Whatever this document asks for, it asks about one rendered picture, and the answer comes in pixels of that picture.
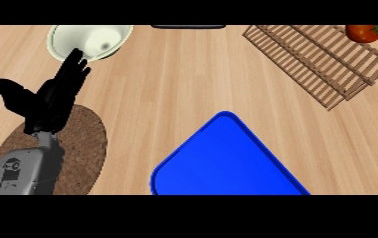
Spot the white bowl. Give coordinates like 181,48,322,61
46,25,135,62

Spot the round brown cork placemat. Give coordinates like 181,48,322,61
0,103,110,196

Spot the wooden slatted tiered shelf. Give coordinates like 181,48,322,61
241,25,378,111

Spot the dark grey flat object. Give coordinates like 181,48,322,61
150,25,228,30

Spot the red tomato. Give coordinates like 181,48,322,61
344,25,378,44

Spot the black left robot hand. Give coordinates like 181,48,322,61
0,47,93,136

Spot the blue tray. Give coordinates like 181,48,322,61
150,110,312,196

